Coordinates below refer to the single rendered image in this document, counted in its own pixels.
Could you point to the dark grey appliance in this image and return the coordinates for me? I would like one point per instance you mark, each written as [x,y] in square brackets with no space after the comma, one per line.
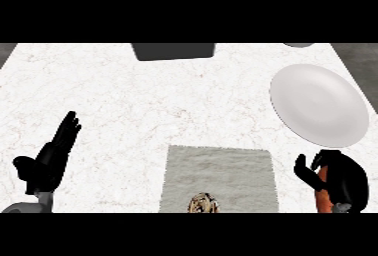
[172,51]

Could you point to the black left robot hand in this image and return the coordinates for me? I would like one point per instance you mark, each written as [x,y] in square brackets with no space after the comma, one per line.
[48,163]

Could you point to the white round plate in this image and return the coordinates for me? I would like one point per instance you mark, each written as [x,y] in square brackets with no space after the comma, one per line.
[319,105]

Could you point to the tan brown streaked vegetable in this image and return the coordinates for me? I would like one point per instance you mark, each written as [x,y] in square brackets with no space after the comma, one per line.
[202,203]

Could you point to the pale grey round object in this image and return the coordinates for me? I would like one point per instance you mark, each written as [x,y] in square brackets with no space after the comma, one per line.
[298,44]

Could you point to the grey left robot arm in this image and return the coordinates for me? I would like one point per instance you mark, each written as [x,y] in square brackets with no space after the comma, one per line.
[29,207]

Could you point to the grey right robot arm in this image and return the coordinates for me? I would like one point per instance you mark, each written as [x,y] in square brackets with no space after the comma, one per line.
[341,208]

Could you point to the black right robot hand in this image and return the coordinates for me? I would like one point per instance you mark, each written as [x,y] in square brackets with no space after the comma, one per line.
[348,180]

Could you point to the grey fabric placemat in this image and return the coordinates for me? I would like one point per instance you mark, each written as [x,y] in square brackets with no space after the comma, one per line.
[221,173]

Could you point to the orange sweet potato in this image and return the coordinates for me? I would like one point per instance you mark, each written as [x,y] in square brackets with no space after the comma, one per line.
[322,200]

